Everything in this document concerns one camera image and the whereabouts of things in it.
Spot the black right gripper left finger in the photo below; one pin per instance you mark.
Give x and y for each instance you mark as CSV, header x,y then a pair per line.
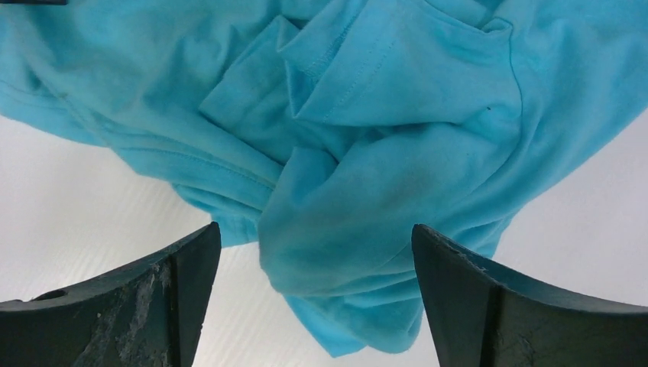
x,y
149,312

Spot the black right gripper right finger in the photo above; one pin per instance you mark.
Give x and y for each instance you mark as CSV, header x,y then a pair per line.
x,y
482,313

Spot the turquoise t-shirt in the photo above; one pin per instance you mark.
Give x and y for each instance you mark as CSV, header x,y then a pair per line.
x,y
325,130

